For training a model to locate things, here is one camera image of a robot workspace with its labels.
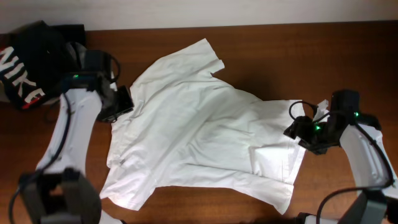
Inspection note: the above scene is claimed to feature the black shirt with white lettering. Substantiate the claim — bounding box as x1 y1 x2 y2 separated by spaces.
1 21 86 111

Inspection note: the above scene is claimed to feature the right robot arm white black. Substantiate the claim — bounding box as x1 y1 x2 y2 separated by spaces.
284 90 397 224

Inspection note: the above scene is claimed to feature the white t-shirt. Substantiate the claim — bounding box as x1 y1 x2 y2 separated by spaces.
99 39 305 213

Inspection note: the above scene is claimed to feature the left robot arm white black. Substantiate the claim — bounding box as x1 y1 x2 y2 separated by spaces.
14 50 134 224

